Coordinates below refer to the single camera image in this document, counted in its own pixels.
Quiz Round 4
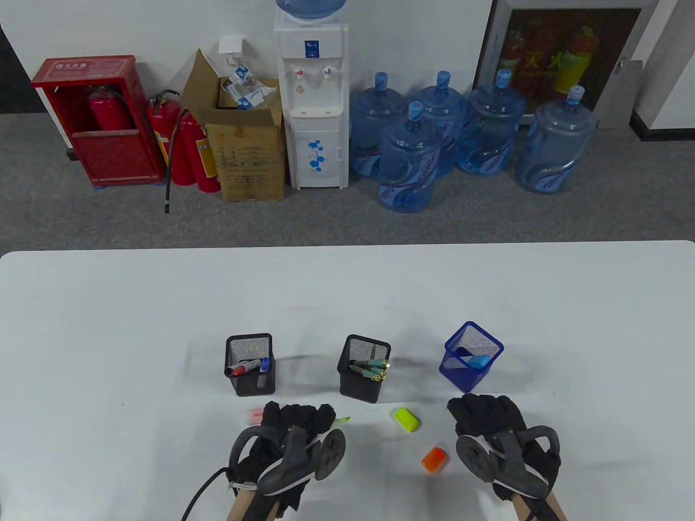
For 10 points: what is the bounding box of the person's left hand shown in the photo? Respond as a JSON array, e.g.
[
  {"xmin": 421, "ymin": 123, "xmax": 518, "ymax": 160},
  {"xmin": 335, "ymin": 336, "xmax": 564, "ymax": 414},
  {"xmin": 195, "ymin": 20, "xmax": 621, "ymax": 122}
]
[{"xmin": 239, "ymin": 402, "xmax": 337, "ymax": 513}]

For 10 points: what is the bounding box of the person's right hand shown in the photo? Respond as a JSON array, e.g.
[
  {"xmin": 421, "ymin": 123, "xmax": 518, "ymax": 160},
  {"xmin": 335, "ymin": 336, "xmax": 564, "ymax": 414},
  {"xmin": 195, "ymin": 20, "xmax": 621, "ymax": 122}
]
[{"xmin": 446, "ymin": 393, "xmax": 561, "ymax": 503}]

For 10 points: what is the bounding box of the orange highlighter pen cap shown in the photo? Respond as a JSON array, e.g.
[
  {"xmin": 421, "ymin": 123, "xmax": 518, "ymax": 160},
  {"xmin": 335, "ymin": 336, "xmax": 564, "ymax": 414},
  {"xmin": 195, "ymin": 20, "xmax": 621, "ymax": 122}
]
[{"xmin": 421, "ymin": 447, "xmax": 450, "ymax": 475}]

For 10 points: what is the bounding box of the yellow highlighter pen cap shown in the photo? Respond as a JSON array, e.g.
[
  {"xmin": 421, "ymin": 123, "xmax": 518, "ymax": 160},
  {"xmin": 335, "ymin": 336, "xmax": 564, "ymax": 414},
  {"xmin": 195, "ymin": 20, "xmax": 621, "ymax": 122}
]
[{"xmin": 391, "ymin": 407, "xmax": 420, "ymax": 433}]

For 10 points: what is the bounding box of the person's left forearm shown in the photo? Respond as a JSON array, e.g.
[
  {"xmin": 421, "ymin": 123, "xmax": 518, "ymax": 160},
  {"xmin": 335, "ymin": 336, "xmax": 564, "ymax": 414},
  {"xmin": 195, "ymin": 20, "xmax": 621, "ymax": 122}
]
[{"xmin": 227, "ymin": 483, "xmax": 283, "ymax": 521}]

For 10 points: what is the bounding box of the person's right forearm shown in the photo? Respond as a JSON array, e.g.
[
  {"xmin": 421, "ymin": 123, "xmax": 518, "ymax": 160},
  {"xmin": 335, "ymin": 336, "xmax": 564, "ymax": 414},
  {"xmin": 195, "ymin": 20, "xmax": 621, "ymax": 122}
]
[{"xmin": 512, "ymin": 488, "xmax": 568, "ymax": 521}]

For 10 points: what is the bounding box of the blue mesh pen holder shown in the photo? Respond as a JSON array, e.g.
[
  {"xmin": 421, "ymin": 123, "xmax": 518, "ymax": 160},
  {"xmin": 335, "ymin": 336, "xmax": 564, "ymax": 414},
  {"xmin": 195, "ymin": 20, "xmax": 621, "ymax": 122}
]
[{"xmin": 439, "ymin": 321, "xmax": 504, "ymax": 394}]

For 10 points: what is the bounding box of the black mesh pen holder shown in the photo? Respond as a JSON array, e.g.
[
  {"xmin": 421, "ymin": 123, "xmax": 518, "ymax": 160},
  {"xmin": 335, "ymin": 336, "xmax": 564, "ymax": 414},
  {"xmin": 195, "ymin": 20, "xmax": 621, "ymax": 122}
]
[
  {"xmin": 337, "ymin": 334, "xmax": 391, "ymax": 404},
  {"xmin": 224, "ymin": 333, "xmax": 276, "ymax": 397}
]

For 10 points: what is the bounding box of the black wrist-mounted tracker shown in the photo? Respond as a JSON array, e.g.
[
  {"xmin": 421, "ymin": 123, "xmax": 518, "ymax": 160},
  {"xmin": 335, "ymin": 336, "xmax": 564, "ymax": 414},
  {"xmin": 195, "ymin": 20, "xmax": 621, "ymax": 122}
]
[
  {"xmin": 455, "ymin": 426, "xmax": 560, "ymax": 500},
  {"xmin": 228, "ymin": 426, "xmax": 347, "ymax": 495}
]

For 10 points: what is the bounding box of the brown cardboard box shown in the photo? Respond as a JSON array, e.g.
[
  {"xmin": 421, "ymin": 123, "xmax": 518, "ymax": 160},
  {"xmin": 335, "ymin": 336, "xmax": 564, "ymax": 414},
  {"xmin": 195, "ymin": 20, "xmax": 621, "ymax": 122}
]
[{"xmin": 180, "ymin": 49, "xmax": 287, "ymax": 202}]

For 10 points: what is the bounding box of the blue water jug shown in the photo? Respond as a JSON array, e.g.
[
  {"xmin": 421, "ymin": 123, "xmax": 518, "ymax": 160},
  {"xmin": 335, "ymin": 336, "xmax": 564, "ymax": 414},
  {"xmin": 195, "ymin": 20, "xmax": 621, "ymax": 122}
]
[
  {"xmin": 515, "ymin": 86, "xmax": 598, "ymax": 194},
  {"xmin": 350, "ymin": 72, "xmax": 409, "ymax": 180},
  {"xmin": 408, "ymin": 71, "xmax": 469, "ymax": 178},
  {"xmin": 455, "ymin": 69, "xmax": 527, "ymax": 176},
  {"xmin": 378, "ymin": 101, "xmax": 444, "ymax": 213}
]

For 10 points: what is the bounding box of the white water dispenser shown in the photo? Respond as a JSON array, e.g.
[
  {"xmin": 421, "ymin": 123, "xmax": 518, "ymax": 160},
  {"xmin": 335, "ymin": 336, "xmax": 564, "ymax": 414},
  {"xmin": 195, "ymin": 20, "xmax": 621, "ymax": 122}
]
[{"xmin": 273, "ymin": 10, "xmax": 350, "ymax": 190}]

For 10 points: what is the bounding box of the red fire extinguisher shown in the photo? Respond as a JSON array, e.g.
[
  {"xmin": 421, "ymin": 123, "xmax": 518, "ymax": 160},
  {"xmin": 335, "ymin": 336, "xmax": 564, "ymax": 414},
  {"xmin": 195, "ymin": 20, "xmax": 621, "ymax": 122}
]
[
  {"xmin": 148, "ymin": 91, "xmax": 185, "ymax": 186},
  {"xmin": 89, "ymin": 85, "xmax": 135, "ymax": 131},
  {"xmin": 178, "ymin": 111, "xmax": 222, "ymax": 194}
]

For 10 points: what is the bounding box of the red fire extinguisher cabinet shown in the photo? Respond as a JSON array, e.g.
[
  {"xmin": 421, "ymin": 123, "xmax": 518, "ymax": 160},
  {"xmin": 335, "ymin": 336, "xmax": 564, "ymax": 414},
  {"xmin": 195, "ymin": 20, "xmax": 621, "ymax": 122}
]
[{"xmin": 31, "ymin": 54, "xmax": 166, "ymax": 189}]

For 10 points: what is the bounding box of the pile of white-blue packets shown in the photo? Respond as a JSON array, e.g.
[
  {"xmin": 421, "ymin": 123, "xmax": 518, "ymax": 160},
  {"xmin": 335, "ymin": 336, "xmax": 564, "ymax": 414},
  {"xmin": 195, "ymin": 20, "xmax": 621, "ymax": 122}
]
[{"xmin": 219, "ymin": 63, "xmax": 279, "ymax": 110}]

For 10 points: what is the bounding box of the glass-door fire cabinet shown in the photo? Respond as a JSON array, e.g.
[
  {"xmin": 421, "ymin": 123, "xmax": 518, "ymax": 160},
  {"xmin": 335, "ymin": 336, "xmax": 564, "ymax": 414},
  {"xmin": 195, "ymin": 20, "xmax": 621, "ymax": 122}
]
[{"xmin": 471, "ymin": 0, "xmax": 661, "ymax": 129}]

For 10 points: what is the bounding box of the black double door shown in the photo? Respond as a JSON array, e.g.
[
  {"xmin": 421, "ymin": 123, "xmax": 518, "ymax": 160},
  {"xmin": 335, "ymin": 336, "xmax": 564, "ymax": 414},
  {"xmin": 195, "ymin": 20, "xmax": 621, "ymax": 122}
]
[{"xmin": 0, "ymin": 27, "xmax": 48, "ymax": 115}]

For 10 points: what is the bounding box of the black extinguisher hose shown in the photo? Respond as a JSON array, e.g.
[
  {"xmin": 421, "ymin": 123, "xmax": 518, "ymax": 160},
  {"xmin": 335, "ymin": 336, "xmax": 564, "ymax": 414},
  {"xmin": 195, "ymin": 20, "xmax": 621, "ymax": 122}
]
[{"xmin": 163, "ymin": 109, "xmax": 191, "ymax": 214}]

